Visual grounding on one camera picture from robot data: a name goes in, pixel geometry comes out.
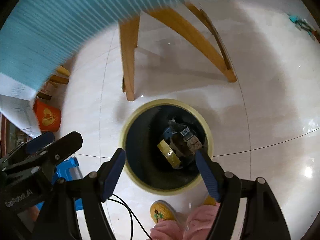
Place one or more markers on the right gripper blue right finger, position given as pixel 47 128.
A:
pixel 207 175

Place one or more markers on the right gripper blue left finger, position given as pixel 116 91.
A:
pixel 111 173

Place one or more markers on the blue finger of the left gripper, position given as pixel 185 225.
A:
pixel 32 146
pixel 63 148

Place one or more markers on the dark green small box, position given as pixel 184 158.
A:
pixel 187 142

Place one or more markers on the yellow white rectangular box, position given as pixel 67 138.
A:
pixel 169 154

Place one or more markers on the white black plastic wrapper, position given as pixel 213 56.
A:
pixel 173 128

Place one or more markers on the right yellow slipper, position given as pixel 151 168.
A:
pixel 209 201

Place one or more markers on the yellow slipper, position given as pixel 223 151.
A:
pixel 162 211
pixel 209 201

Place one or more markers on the blue plastic stool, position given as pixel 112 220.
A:
pixel 68 169

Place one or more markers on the dark bin with yellow rim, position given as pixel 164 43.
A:
pixel 161 139

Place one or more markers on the pink trouser legs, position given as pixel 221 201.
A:
pixel 199 222

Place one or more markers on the left yellow slipper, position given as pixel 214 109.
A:
pixel 162 211

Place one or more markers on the yellow plastic stool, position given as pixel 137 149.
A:
pixel 60 77

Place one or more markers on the wooden table legs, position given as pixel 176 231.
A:
pixel 163 42

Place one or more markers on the teal toy scooter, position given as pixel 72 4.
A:
pixel 303 24

